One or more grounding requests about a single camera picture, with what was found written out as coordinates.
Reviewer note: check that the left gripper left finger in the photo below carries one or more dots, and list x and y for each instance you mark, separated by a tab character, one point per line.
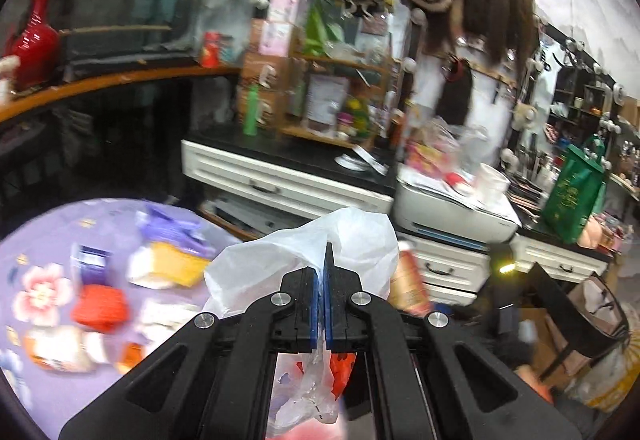
213	378

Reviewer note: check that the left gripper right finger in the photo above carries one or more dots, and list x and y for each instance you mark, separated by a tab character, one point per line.
428	377

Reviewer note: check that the white plastic bag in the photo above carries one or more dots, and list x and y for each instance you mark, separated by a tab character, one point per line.
363	242

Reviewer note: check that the white crumpled tissue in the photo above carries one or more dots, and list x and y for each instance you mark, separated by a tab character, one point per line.
157	320

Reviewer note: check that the white three-drawer cabinet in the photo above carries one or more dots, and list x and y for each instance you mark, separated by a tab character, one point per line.
450	274

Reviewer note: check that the red foam net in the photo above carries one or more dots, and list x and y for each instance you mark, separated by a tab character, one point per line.
101	308

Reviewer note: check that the purple floral tablecloth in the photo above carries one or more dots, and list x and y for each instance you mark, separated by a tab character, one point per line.
54	365

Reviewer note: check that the black wooden chair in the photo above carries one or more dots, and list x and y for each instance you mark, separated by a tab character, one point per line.
579	328

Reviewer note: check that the purple plastic bag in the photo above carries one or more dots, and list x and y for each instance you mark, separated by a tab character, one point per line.
157	226

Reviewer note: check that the white printer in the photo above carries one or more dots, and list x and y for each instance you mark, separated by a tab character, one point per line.
425	204

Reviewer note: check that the blue white small box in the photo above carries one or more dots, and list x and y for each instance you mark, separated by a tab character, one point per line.
90	266

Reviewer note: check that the white upper drawer cabinet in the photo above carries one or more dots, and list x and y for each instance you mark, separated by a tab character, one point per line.
294	192

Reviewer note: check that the green shopping bag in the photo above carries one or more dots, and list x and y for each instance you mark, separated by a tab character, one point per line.
576	191

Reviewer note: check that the green bottle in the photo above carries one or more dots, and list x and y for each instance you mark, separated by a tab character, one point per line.
250	123

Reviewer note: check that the wooden shelf rack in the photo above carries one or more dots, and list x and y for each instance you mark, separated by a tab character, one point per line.
335	101

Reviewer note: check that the red tin can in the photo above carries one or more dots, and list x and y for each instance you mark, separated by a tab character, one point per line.
210	50

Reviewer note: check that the red vase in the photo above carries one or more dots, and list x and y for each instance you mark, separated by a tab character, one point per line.
38	47

